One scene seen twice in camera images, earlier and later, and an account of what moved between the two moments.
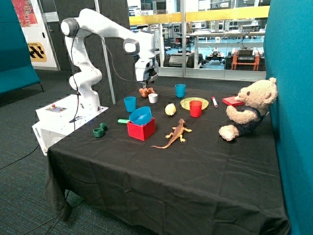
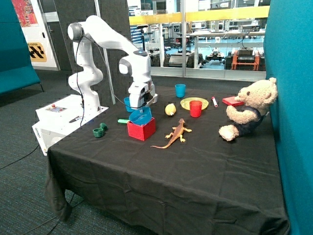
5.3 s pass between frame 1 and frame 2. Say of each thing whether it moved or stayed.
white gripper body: moved
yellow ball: stayed
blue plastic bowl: stayed
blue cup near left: stayed
